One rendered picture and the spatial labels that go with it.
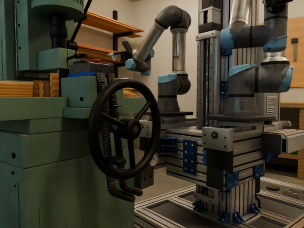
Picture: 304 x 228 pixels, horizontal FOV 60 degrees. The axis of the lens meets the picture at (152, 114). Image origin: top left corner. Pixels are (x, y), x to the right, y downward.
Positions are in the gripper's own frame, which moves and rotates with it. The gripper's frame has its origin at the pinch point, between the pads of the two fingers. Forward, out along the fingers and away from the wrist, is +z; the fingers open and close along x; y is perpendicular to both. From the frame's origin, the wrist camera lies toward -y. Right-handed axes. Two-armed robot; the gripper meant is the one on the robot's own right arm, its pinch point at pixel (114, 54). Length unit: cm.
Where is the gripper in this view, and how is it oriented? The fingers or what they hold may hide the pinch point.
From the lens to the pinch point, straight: 208.0
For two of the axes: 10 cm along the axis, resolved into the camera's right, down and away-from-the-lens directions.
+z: -8.1, -0.3, 5.8
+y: 0.8, 9.8, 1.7
